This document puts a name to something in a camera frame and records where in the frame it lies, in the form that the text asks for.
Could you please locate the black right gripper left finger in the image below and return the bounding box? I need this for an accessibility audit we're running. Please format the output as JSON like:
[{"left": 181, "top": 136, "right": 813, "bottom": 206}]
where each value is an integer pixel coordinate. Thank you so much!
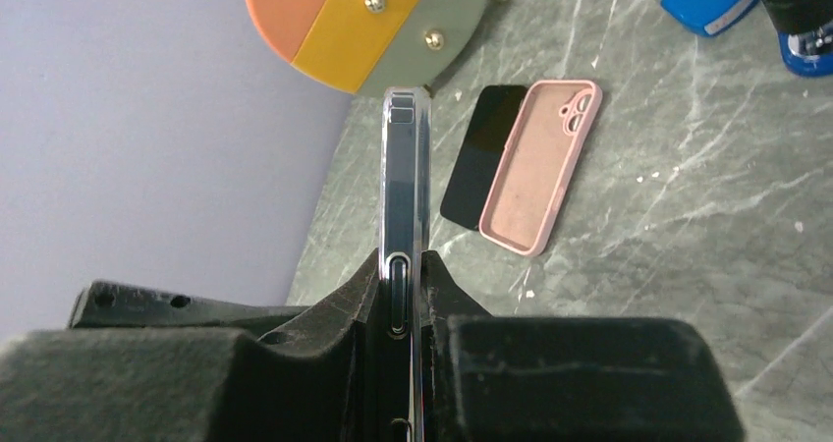
[{"left": 1, "top": 255, "right": 380, "bottom": 441}]

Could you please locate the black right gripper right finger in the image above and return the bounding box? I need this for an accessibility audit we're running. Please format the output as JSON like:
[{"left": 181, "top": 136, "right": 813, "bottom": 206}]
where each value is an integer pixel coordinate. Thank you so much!
[{"left": 421, "top": 251, "right": 746, "bottom": 441}]

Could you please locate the pink phone case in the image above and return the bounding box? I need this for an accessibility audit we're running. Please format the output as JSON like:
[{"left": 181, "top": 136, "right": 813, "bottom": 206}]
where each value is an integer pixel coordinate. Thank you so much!
[{"left": 478, "top": 80, "right": 603, "bottom": 257}]

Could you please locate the black smartphone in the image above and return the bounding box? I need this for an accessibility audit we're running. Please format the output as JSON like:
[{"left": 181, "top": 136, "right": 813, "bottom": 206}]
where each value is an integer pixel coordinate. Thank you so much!
[
  {"left": 383, "top": 90, "right": 427, "bottom": 442},
  {"left": 440, "top": 84, "right": 528, "bottom": 231}
]

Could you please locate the clear transparent phone case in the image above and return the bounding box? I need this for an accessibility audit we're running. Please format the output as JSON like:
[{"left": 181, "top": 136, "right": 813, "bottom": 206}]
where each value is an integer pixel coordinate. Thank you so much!
[{"left": 378, "top": 85, "right": 434, "bottom": 442}]

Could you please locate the round cream drawer cabinet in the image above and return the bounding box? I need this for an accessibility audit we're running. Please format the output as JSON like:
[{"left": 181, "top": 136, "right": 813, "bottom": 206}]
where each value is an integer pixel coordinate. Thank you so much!
[{"left": 245, "top": 0, "right": 506, "bottom": 97}]

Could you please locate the blue USB stick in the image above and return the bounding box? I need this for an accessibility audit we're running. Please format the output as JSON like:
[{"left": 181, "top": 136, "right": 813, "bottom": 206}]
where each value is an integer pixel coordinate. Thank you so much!
[{"left": 659, "top": 0, "right": 760, "bottom": 39}]

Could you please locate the blue and black gadget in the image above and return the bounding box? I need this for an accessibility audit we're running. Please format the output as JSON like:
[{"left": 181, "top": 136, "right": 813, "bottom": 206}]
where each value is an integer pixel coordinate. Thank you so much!
[{"left": 761, "top": 0, "right": 832, "bottom": 78}]

